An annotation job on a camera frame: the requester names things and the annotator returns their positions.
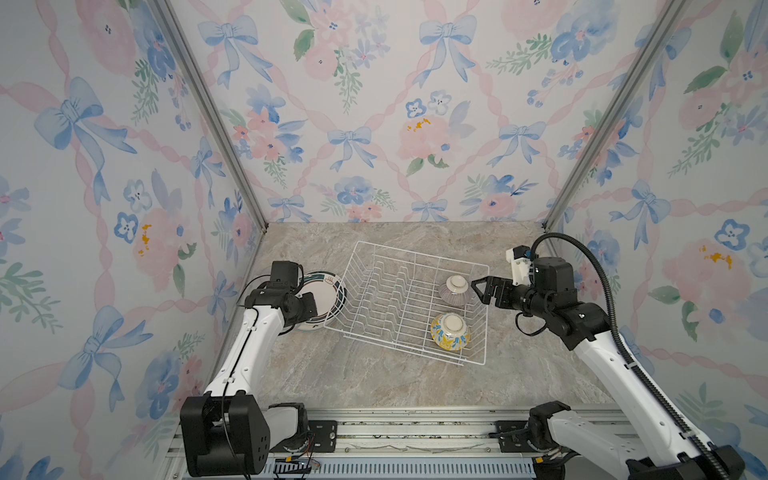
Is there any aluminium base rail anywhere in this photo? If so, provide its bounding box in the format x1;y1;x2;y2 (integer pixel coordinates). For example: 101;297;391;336
161;407;679;480

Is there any white wire dish rack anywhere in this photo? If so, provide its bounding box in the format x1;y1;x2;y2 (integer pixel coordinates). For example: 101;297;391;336
324;241;490;365

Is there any yellow blue patterned bowl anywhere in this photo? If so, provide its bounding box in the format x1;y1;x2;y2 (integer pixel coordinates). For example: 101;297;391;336
430;313;471;352

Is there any left corner aluminium profile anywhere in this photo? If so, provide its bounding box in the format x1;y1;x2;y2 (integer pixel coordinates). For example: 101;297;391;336
148;0;268;233

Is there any corner aluminium profile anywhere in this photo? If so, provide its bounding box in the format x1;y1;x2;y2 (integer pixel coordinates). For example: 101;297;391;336
543;0;690;232
148;0;268;233

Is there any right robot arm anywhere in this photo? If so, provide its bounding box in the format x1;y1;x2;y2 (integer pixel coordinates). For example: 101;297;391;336
471;257;745;479

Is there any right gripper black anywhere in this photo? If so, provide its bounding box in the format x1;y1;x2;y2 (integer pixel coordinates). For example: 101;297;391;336
472;277;552;322

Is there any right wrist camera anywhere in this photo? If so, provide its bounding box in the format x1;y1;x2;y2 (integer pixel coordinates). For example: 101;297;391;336
505;245;532;286

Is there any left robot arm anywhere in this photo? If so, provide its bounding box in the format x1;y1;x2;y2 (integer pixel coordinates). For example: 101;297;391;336
180;261;317;479

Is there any right corner aluminium profile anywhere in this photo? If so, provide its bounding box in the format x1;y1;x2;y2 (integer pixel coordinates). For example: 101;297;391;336
543;0;690;232

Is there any thin black left cable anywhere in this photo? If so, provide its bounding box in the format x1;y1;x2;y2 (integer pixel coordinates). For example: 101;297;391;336
236;272;274;304

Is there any black corrugated cable conduit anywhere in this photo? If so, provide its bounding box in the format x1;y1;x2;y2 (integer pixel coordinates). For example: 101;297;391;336
530;232;730;480

